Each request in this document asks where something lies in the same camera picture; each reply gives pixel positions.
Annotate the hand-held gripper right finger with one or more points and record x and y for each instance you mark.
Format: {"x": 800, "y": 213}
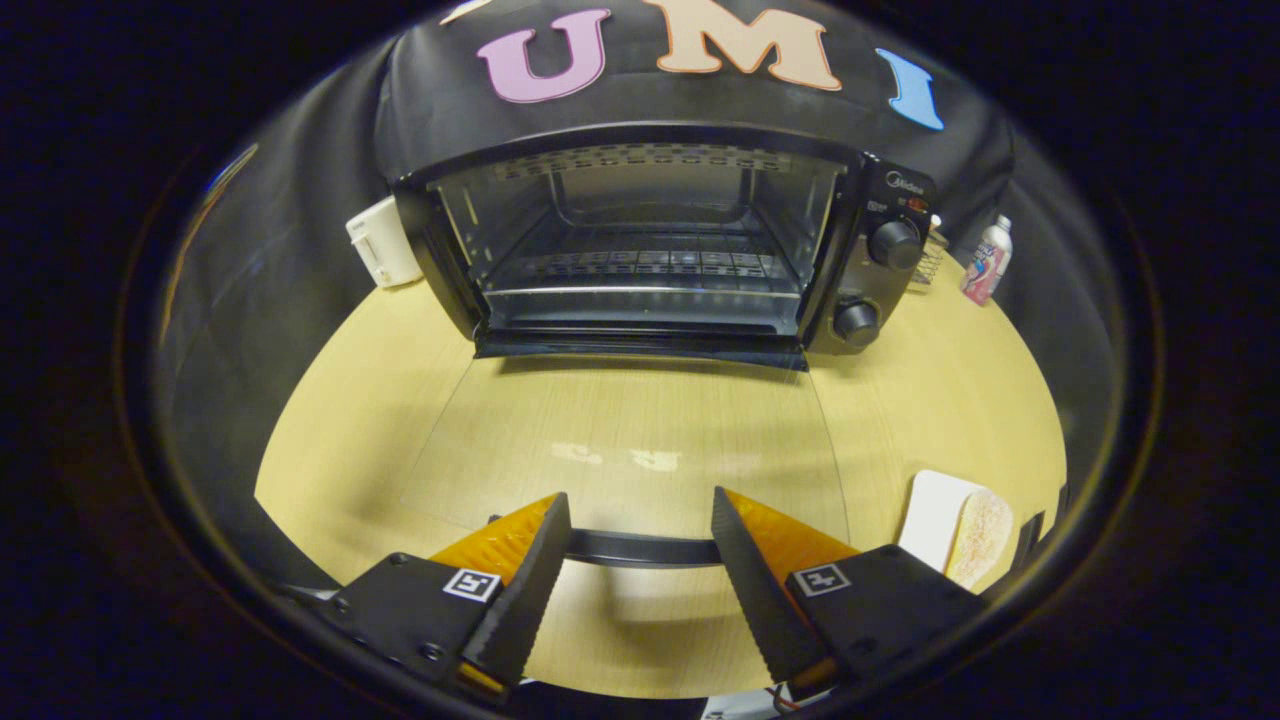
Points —
{"x": 750, "y": 580}

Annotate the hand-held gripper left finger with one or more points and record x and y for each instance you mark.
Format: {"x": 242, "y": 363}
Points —
{"x": 530, "y": 580}

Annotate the bread slice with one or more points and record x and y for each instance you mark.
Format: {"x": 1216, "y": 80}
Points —
{"x": 982, "y": 535}

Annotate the black toaster oven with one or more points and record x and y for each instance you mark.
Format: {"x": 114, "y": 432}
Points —
{"x": 885, "y": 295}

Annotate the white pop-up toaster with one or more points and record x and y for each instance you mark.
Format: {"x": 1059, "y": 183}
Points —
{"x": 385, "y": 245}

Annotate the white rectangular plate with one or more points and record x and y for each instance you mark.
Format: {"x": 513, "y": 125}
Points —
{"x": 930, "y": 515}

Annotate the white and pink bottle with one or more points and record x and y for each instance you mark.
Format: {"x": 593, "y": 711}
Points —
{"x": 988, "y": 262}

